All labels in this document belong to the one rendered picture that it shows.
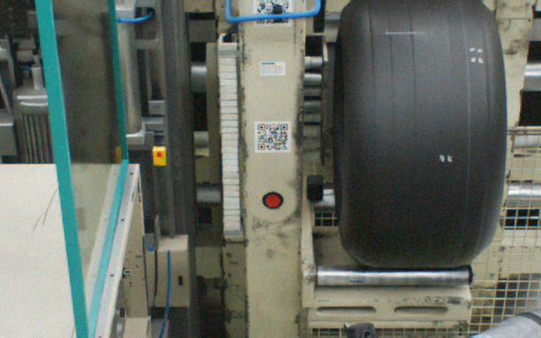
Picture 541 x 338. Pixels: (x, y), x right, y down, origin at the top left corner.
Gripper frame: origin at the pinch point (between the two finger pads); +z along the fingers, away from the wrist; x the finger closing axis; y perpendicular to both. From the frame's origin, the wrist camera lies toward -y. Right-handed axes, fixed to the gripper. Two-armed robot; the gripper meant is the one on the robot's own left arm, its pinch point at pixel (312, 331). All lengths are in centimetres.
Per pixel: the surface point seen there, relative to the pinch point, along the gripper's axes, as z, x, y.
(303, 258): 30.9, 22.5, 8.5
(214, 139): 111, 53, 23
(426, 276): 14.4, 43.8, 9.5
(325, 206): 49, 43, 10
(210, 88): 111, 50, 6
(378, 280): 20.1, 35.5, 11.4
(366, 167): 13.9, 20.1, -22.8
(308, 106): 67, 49, -7
